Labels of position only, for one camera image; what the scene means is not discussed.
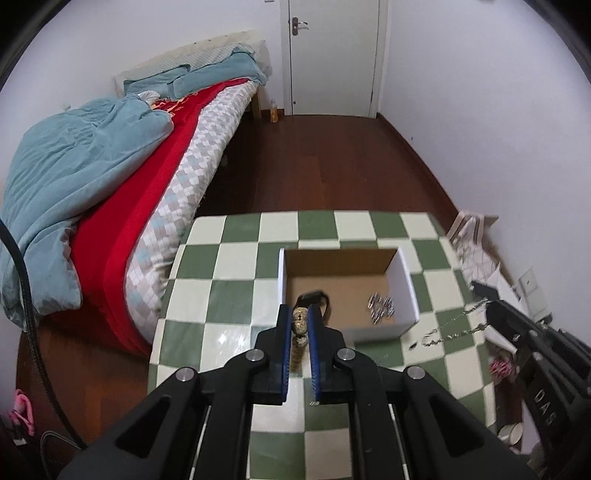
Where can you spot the white cup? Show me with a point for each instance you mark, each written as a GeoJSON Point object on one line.
{"type": "Point", "coordinates": [510, 434]}

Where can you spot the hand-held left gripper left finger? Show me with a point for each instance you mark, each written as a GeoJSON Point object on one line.
{"type": "Point", "coordinates": [283, 355]}

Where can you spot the beige headboard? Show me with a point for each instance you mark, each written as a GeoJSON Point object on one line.
{"type": "Point", "coordinates": [194, 53]}

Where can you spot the green checked tablecloth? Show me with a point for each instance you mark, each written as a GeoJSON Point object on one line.
{"type": "Point", "coordinates": [221, 272]}

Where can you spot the white wall socket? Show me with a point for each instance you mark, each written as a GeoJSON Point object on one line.
{"type": "Point", "coordinates": [532, 291]}

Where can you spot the white cardboard box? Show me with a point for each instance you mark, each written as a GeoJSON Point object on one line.
{"type": "Point", "coordinates": [339, 300]}

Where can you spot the silver jewelry pieces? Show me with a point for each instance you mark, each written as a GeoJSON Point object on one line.
{"type": "Point", "coordinates": [381, 308]}

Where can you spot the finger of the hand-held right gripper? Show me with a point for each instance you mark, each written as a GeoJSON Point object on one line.
{"type": "Point", "coordinates": [510, 321]}
{"type": "Point", "coordinates": [484, 291]}

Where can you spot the white door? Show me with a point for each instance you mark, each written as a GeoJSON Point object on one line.
{"type": "Point", "coordinates": [334, 55]}

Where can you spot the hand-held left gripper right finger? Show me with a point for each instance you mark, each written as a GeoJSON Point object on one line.
{"type": "Point", "coordinates": [316, 355]}

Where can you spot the small yellow bottle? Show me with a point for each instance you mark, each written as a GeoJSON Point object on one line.
{"type": "Point", "coordinates": [274, 113]}

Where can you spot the bed with red sheet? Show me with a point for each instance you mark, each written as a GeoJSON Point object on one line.
{"type": "Point", "coordinates": [138, 207]}

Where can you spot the blue quilt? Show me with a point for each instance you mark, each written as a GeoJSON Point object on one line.
{"type": "Point", "coordinates": [78, 170]}

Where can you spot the white paper bag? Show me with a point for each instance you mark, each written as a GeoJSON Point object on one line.
{"type": "Point", "coordinates": [480, 258]}

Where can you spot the grey checked bed sheet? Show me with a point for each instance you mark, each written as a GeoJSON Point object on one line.
{"type": "Point", "coordinates": [189, 194]}

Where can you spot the red striped packet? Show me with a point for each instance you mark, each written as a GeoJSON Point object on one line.
{"type": "Point", "coordinates": [501, 368]}

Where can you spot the blue pillow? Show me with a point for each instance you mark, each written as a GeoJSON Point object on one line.
{"type": "Point", "coordinates": [217, 74]}

